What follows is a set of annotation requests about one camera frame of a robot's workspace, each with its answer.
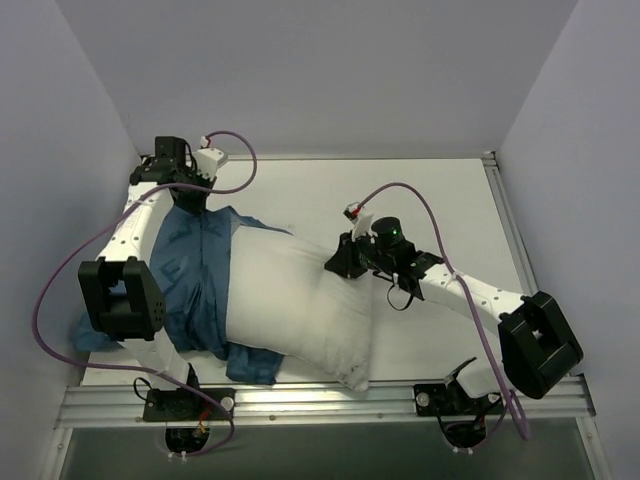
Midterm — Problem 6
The blue cartoon print pillowcase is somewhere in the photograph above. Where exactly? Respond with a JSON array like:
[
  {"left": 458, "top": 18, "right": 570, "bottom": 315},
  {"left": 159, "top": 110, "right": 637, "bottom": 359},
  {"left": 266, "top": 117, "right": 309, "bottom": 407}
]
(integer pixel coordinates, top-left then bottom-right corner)
[{"left": 69, "top": 204, "right": 296, "bottom": 386}]

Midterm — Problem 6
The white pillow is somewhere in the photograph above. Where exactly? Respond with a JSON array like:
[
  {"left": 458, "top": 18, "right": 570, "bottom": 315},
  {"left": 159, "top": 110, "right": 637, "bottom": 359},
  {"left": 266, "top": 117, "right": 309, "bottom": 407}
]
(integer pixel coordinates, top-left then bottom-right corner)
[{"left": 226, "top": 226, "right": 373, "bottom": 392}]

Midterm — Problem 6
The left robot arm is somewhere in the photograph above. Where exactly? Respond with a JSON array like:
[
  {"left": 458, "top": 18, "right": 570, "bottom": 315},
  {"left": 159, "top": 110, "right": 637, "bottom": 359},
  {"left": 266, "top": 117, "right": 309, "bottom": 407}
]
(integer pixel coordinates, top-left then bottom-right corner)
[{"left": 78, "top": 136, "right": 227, "bottom": 419}]

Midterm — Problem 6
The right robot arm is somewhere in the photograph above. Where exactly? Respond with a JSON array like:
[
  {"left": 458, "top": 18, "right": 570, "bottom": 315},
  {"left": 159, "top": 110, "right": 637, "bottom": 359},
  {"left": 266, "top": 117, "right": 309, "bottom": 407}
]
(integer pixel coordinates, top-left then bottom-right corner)
[{"left": 324, "top": 217, "right": 584, "bottom": 399}]

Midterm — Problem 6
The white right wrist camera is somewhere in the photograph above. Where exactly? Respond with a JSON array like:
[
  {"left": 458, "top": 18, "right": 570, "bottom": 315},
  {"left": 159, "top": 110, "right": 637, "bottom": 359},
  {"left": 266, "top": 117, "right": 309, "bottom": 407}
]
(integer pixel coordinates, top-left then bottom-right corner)
[{"left": 343, "top": 202, "right": 373, "bottom": 242}]

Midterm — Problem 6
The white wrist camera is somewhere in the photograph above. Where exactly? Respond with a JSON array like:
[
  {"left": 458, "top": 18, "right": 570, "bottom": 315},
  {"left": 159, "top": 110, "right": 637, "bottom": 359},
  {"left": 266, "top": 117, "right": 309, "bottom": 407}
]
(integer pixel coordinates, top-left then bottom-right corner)
[
  {"left": 343, "top": 202, "right": 373, "bottom": 242},
  {"left": 194, "top": 148, "right": 228, "bottom": 181}
]

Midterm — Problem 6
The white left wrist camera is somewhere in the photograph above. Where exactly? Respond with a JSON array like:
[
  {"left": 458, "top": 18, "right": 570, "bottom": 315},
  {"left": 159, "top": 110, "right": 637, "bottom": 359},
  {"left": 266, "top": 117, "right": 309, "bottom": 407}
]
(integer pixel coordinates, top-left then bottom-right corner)
[{"left": 194, "top": 148, "right": 228, "bottom": 181}]

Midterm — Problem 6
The black thin right cable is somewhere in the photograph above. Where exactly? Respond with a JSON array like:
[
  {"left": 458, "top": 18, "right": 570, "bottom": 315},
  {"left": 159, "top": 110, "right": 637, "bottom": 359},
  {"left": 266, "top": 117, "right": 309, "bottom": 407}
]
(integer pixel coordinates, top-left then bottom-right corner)
[{"left": 385, "top": 279, "right": 416, "bottom": 312}]

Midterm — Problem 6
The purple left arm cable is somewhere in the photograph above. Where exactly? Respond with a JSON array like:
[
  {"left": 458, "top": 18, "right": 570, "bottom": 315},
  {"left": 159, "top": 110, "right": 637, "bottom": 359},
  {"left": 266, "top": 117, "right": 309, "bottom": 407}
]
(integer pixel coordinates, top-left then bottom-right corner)
[{"left": 32, "top": 130, "right": 259, "bottom": 457}]

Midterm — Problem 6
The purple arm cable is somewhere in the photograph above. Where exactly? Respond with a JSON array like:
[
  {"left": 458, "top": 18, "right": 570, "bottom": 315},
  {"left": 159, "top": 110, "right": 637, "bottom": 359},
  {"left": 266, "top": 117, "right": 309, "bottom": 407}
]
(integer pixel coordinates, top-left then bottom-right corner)
[
  {"left": 32, "top": 130, "right": 259, "bottom": 457},
  {"left": 349, "top": 182, "right": 531, "bottom": 454}
]

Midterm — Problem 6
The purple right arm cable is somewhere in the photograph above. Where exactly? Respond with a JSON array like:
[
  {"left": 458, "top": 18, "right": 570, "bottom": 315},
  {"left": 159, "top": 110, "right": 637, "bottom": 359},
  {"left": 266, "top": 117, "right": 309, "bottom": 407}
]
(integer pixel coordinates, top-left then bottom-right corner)
[{"left": 349, "top": 182, "right": 531, "bottom": 454}]

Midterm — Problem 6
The aluminium back rail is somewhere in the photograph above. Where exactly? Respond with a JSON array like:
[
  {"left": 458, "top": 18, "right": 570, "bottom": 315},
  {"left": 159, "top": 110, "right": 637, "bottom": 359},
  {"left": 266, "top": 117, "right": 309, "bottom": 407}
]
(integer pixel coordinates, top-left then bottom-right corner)
[{"left": 257, "top": 152, "right": 497, "bottom": 165}]

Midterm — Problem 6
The aluminium rail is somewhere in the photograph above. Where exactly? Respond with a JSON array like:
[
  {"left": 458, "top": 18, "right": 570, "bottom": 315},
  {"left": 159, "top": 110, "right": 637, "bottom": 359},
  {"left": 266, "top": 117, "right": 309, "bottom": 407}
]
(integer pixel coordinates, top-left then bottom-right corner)
[
  {"left": 482, "top": 152, "right": 571, "bottom": 381},
  {"left": 257, "top": 152, "right": 497, "bottom": 165},
  {"left": 56, "top": 377, "right": 596, "bottom": 428}
]

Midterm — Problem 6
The aluminium right side rail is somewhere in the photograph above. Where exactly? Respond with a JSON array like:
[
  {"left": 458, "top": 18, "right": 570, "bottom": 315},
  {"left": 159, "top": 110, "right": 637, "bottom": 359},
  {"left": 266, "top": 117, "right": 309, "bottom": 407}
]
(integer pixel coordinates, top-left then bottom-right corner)
[{"left": 482, "top": 152, "right": 571, "bottom": 381}]

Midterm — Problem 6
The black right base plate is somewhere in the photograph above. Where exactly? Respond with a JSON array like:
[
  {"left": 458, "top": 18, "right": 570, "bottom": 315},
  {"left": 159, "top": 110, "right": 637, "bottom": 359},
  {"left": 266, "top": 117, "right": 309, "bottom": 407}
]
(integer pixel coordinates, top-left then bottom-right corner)
[{"left": 413, "top": 382, "right": 503, "bottom": 418}]

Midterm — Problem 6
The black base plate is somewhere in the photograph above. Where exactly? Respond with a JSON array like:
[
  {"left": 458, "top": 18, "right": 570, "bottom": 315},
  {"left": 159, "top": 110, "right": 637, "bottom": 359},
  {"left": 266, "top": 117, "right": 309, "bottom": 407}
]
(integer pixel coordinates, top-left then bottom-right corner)
[
  {"left": 142, "top": 388, "right": 236, "bottom": 422},
  {"left": 413, "top": 382, "right": 503, "bottom": 418}
]

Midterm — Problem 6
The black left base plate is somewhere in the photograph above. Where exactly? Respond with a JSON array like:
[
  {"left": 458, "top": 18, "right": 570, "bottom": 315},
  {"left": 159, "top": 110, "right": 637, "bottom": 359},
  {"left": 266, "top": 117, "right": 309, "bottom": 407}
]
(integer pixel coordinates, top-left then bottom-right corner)
[{"left": 142, "top": 388, "right": 236, "bottom": 422}]

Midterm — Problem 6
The aluminium front rail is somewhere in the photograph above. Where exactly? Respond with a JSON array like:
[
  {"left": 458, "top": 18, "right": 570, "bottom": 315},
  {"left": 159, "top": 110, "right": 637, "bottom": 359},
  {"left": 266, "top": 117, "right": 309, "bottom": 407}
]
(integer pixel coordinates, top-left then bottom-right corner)
[{"left": 56, "top": 377, "right": 596, "bottom": 428}]

